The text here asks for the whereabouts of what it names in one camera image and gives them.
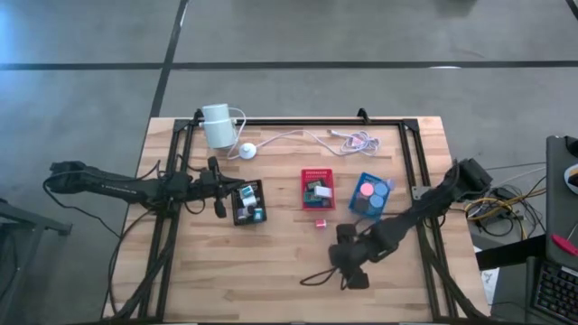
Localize black keyboard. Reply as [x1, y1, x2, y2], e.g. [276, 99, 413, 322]
[534, 263, 578, 325]

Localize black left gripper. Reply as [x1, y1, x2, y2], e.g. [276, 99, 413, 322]
[198, 156, 245, 219]

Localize black plastic basket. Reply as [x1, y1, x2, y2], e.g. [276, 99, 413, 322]
[230, 179, 268, 227]

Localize thin white projector cable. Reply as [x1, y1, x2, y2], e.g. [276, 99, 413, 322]
[227, 107, 247, 161]

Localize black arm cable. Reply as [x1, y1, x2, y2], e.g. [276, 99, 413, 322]
[107, 209, 153, 317]

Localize grey metal table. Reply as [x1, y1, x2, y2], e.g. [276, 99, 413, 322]
[0, 198, 73, 325]

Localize white paper sheet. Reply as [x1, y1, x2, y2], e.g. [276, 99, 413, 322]
[479, 266, 500, 297]

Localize red plastic basket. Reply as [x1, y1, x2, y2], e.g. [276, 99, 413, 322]
[301, 168, 336, 212]

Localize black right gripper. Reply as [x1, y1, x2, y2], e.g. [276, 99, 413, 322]
[328, 224, 378, 291]

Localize blue plastic basket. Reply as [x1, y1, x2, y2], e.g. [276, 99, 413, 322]
[348, 172, 393, 222]

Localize coiled white cable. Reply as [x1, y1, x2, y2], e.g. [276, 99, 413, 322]
[328, 128, 382, 158]

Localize long white cable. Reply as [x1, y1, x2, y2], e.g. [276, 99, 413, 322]
[253, 128, 349, 158]

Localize black aluminium frame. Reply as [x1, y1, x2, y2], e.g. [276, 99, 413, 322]
[112, 116, 491, 324]

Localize white and yellow roll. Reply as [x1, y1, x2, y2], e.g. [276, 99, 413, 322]
[563, 162, 578, 196]

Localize tangled floor cables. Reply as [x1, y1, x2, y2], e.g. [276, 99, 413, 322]
[464, 187, 545, 238]

